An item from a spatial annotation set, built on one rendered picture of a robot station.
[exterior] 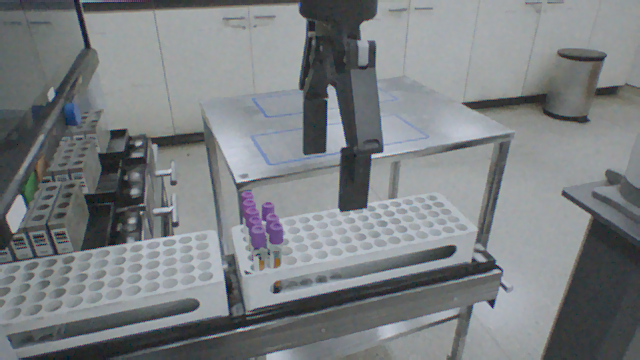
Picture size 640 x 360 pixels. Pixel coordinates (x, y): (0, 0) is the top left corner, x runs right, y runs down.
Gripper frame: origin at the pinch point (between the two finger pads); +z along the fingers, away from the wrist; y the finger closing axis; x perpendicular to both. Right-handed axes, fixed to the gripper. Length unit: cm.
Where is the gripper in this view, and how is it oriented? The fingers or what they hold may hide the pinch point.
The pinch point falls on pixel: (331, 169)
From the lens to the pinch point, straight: 50.8
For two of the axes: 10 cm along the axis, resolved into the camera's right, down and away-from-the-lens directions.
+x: -9.5, 1.3, -2.7
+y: -3.0, -4.7, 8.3
